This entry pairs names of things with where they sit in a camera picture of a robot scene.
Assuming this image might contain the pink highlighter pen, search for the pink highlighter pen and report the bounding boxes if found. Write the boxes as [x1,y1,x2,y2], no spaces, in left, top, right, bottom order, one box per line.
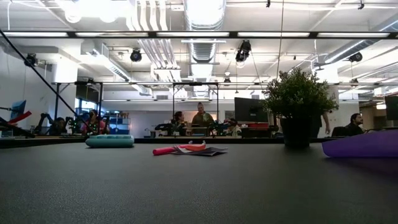
[152,144,190,156]

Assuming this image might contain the person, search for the person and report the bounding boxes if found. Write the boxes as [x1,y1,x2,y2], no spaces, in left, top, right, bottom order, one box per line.
[310,111,331,139]
[345,113,368,137]
[49,116,68,136]
[172,111,187,136]
[225,118,243,138]
[191,101,215,136]
[81,108,108,136]

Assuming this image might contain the black computer monitor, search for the black computer monitor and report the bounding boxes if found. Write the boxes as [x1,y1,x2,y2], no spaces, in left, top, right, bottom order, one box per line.
[234,97,269,123]
[384,95,398,121]

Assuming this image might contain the blue storage shelf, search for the blue storage shelf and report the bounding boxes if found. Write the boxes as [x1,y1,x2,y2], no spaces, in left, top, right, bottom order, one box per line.
[107,116,131,135]

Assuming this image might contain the overhead LED light bar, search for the overhead LED light bar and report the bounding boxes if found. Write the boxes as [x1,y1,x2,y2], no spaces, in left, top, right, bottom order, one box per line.
[0,30,398,39]

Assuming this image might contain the teal flat tray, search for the teal flat tray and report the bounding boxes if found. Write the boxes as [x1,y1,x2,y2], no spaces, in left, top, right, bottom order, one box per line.
[85,134,135,149]

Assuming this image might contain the green potted plant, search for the green potted plant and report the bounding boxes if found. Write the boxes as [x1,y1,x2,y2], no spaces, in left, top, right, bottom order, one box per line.
[262,67,340,149]

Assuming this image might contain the black office chair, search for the black office chair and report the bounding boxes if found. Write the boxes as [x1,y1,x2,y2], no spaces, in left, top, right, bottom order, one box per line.
[331,126,349,138]

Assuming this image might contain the red flat object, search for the red flat object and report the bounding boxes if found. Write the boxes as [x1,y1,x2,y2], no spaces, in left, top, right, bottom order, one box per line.
[7,110,33,124]

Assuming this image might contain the blue screen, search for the blue screen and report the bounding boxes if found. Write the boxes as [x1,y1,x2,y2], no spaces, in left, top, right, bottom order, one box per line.
[10,100,27,121]

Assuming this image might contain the black background rig frame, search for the black background rig frame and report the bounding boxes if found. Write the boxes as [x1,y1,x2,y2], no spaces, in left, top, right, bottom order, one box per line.
[52,80,104,131]
[172,82,220,138]

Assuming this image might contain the black aluminium table frame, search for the black aluminium table frame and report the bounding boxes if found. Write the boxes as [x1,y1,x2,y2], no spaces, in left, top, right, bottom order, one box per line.
[0,136,343,149]

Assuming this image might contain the black ceiling-hung camera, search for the black ceiling-hung camera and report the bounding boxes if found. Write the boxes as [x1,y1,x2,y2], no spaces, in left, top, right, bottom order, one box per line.
[234,39,252,63]
[24,52,39,68]
[129,48,143,63]
[348,51,364,63]

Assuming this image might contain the silver ventilation duct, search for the silver ventilation duct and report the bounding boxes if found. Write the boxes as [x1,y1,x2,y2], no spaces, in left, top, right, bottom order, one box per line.
[183,0,227,99]

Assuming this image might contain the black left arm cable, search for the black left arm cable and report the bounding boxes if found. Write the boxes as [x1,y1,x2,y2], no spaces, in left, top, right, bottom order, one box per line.
[0,29,96,133]

